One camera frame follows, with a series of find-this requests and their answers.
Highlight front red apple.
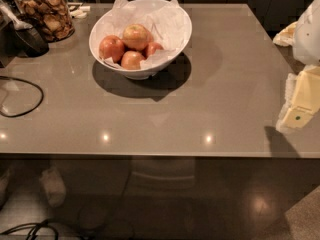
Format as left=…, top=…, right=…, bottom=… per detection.
left=121, top=51, right=145, bottom=70

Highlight left red apple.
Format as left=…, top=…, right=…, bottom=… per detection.
left=99, top=35, right=125, bottom=63

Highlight right small red apple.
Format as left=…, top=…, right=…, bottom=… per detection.
left=144, top=42, right=163, bottom=58

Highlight glass jar of dried chips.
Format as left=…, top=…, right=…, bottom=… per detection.
left=14, top=0, right=75, bottom=42

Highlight black appliance with metal lever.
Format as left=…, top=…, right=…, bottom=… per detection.
left=0, top=0, right=49, bottom=68

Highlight black cable on table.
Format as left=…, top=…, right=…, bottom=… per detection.
left=0, top=75, right=45, bottom=119

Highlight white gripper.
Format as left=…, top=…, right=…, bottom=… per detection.
left=273, top=0, right=320, bottom=134

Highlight small white items behind jar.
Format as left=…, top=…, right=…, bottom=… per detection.
left=69, top=4, right=91, bottom=19

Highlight black cables on floor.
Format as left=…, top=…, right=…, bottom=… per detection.
left=0, top=219, right=94, bottom=240

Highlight white paper liner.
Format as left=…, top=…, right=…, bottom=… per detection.
left=101, top=0, right=192, bottom=70

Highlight yellow-red apple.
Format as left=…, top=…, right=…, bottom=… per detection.
left=122, top=24, right=153, bottom=51

